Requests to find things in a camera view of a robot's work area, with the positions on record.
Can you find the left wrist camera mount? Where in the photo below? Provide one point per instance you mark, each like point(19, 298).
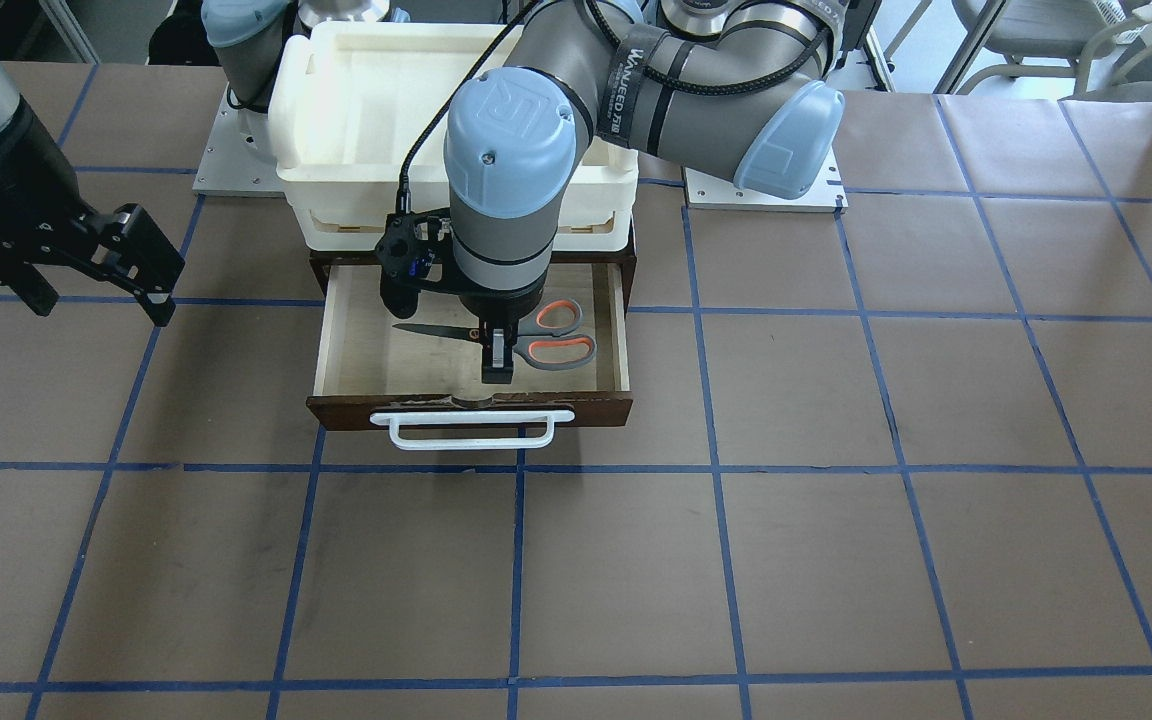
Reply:
point(415, 256)

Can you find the orange grey handled scissors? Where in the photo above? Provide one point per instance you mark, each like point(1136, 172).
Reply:
point(553, 325)

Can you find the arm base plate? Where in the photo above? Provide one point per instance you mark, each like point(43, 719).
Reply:
point(826, 195)
point(238, 159)

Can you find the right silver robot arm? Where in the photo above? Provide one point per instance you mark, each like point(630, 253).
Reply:
point(45, 221)

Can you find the grey office chair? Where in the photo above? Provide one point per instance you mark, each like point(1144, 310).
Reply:
point(1047, 39)

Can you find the brown wooden drawer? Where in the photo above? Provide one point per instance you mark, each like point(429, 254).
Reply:
point(367, 364)

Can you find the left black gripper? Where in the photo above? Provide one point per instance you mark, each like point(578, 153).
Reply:
point(497, 304)

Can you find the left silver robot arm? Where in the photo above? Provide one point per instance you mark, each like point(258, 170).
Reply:
point(751, 107)

